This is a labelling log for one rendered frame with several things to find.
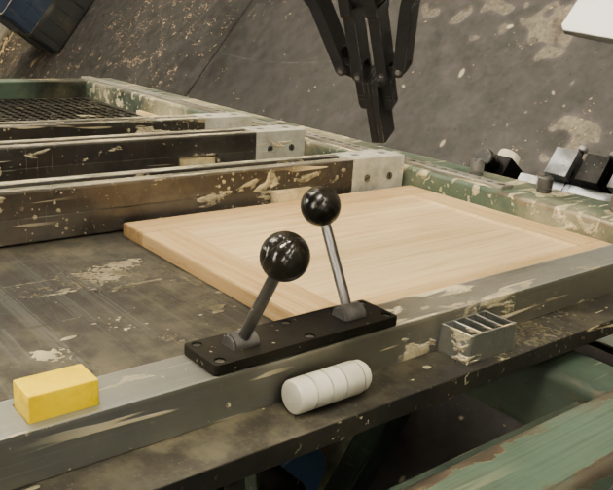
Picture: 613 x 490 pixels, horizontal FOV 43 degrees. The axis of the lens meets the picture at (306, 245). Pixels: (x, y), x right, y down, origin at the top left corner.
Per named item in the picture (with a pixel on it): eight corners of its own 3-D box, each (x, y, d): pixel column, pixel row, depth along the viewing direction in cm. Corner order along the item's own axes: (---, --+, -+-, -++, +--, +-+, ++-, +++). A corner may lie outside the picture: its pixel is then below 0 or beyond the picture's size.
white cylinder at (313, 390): (301, 422, 62) (373, 396, 67) (304, 388, 61) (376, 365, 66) (278, 406, 64) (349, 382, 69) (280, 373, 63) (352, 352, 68)
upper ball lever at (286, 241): (266, 364, 65) (328, 253, 56) (228, 374, 62) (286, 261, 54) (244, 329, 67) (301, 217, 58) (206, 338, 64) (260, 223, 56)
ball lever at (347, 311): (380, 319, 71) (343, 178, 72) (349, 328, 68) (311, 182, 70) (354, 325, 74) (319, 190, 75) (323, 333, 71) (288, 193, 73)
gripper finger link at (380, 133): (379, 69, 80) (386, 69, 79) (388, 129, 84) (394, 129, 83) (369, 83, 78) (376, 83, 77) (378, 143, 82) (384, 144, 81)
